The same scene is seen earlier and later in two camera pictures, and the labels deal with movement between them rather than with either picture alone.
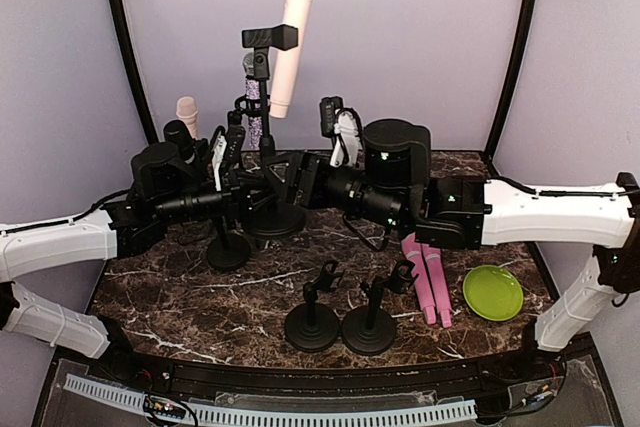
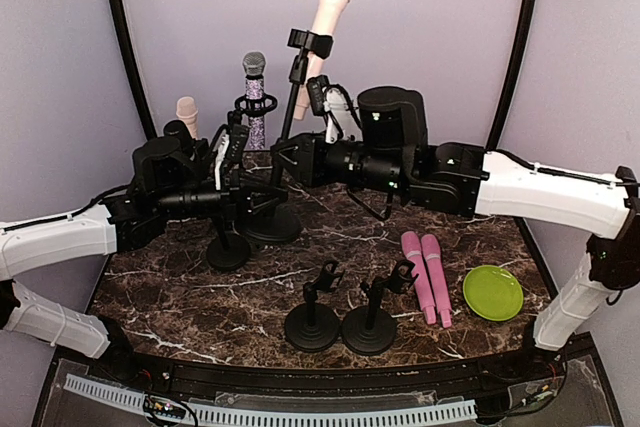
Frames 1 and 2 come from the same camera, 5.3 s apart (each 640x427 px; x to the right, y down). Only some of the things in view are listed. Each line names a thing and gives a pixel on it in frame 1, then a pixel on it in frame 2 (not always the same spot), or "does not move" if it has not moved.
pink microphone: x=439 y=283 does not move
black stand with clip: x=277 y=213 → x=279 y=224
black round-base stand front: x=369 y=330 does not move
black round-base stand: x=311 y=326 does not move
